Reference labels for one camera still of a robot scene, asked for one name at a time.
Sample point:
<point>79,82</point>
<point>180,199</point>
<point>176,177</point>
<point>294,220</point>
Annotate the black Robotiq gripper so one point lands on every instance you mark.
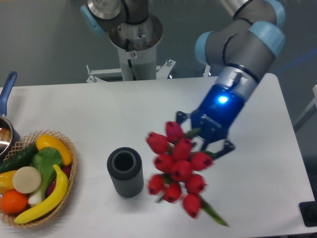
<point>214,116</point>

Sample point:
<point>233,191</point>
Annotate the red tulip bouquet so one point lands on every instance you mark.
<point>179,167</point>

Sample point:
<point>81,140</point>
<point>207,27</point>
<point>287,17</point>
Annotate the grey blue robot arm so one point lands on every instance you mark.
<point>244,50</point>

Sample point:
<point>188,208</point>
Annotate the dark grey ribbed vase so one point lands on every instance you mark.
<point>125,168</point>

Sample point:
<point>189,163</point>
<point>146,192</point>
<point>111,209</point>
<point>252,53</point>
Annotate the black device at edge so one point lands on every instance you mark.
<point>309,213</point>

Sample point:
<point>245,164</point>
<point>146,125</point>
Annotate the purple vegetable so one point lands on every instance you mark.
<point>67,171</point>

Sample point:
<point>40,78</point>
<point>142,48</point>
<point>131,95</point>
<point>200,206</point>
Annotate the yellow banana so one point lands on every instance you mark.
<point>49,203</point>

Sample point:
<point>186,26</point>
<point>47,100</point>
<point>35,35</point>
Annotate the green bok choy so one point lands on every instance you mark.
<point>43,161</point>

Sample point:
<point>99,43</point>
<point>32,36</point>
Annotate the woven wicker basket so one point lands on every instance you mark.
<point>27,141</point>

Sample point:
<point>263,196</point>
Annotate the green cucumber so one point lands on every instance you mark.
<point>20,159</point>

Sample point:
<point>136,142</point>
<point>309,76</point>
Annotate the beige round slice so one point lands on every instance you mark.
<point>26,179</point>

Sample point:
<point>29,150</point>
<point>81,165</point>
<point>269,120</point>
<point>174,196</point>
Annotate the orange fruit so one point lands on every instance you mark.
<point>13,202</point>

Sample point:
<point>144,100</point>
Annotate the yellow bell pepper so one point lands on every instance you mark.
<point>6,181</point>

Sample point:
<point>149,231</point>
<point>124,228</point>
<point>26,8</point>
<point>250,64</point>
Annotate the white frame at right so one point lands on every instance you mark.
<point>307,112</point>

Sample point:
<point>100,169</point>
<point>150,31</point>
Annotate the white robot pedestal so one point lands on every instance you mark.
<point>137,48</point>

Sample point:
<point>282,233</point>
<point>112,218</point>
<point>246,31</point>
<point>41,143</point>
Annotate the white metal base frame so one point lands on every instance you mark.
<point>165,71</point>

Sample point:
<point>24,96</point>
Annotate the blue handled saucepan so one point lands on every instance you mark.
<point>8,135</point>

